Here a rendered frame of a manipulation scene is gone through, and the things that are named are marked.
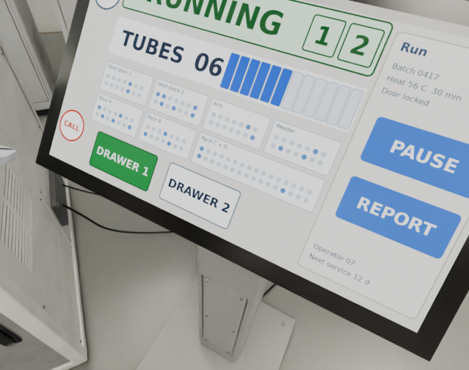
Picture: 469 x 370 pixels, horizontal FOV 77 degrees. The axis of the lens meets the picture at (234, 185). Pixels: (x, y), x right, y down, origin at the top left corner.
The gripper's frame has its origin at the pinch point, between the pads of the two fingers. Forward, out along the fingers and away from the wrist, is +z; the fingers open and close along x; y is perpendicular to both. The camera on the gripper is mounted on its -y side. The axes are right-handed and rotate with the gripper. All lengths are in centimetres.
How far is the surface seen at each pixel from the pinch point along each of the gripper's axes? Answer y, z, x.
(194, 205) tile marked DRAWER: -0.9, 14.8, -10.9
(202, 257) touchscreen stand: -17.8, 39.8, -6.8
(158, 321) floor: -72, 85, 14
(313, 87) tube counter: 15.3, 14.9, -18.6
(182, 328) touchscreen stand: -68, 84, 3
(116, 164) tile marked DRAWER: -0.3, 14.8, 0.7
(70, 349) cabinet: -70, 52, 26
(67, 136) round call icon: 0.4, 14.8, 9.1
